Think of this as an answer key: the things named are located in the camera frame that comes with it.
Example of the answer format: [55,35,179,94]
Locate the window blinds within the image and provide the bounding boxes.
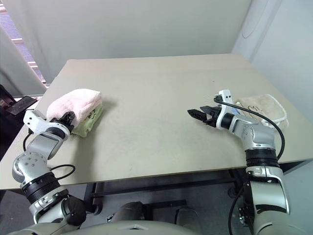
[0,0,51,86]

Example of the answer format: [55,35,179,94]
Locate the green folded towel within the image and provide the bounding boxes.
[71,103,105,138]

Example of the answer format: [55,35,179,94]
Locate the pink fluffy towel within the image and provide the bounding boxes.
[45,88,102,123]

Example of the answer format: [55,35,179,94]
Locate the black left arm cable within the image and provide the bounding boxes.
[22,132,76,182]

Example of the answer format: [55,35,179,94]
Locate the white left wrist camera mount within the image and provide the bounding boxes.
[23,110,47,130]

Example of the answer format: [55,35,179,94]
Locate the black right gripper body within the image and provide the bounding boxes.
[204,107,222,128]

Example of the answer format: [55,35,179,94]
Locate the beige towel with white trim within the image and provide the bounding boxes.
[232,94,290,131]

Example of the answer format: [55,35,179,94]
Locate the grey robot torso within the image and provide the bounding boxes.
[4,219,256,235]

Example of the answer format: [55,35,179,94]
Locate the black smartphone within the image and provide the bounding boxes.
[6,95,38,116]

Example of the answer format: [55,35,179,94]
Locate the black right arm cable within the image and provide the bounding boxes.
[214,96,286,161]

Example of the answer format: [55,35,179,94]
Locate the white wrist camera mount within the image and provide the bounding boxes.
[214,90,234,130]
[23,110,47,130]

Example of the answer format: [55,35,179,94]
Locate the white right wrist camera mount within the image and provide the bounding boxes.
[214,90,234,130]

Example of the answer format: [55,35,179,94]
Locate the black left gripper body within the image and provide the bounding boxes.
[50,116,73,135]

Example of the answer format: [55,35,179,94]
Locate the black table frame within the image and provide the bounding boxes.
[84,160,313,216]

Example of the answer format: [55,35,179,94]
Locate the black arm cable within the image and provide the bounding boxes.
[22,132,76,182]
[214,96,286,161]

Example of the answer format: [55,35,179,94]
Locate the dark rounded shape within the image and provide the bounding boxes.
[176,207,200,225]
[112,201,150,224]

